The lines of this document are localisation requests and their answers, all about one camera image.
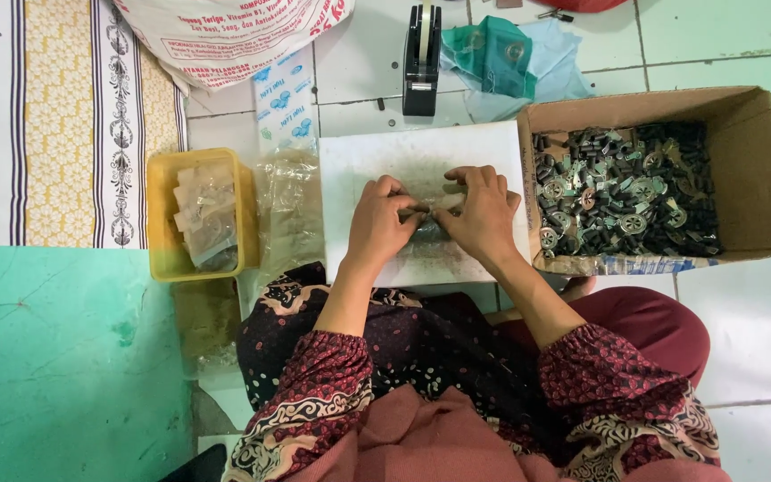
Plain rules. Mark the person's right hand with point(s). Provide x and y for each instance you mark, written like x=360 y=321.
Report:
x=482 y=217

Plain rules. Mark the small clear plastic parts bag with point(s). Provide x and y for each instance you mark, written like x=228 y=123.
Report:
x=431 y=221

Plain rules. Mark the teal cloth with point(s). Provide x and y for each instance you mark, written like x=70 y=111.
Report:
x=492 y=57

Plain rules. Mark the white work board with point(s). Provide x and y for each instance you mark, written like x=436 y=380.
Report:
x=419 y=154

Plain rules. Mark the green mat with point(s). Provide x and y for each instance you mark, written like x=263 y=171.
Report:
x=64 y=361

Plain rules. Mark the black tape dispenser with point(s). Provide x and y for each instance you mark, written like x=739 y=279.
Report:
x=421 y=63

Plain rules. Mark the yellow plastic tub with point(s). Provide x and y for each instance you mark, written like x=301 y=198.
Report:
x=158 y=221

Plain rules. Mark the pile of filled clear bags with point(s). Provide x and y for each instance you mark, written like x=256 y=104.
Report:
x=206 y=211

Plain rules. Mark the white printed sack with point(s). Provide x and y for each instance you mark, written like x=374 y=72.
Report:
x=225 y=33

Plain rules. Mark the patterned yellow white mat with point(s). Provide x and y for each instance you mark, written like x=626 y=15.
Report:
x=57 y=120

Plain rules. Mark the person's patterned clothing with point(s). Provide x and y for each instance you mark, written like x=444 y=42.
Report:
x=466 y=401

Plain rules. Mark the person's foot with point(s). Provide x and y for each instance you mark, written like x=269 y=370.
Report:
x=576 y=288

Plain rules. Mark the small metal tool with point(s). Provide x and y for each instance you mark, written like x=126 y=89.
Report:
x=555 y=14

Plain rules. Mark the heap of black metal parts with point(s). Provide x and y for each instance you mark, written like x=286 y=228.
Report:
x=626 y=191

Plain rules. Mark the cardboard box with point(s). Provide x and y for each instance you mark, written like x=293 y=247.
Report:
x=747 y=167

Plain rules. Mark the stack of empty clear bags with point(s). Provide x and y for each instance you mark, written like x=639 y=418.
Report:
x=288 y=201

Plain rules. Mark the white blue-printed plastic wrapper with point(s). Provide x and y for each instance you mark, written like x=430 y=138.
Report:
x=285 y=100

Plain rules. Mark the light blue cloth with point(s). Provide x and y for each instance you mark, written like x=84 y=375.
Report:
x=556 y=67

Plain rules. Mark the red plastic object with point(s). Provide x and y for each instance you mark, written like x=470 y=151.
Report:
x=583 y=4

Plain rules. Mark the person's left hand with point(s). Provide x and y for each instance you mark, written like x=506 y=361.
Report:
x=375 y=224

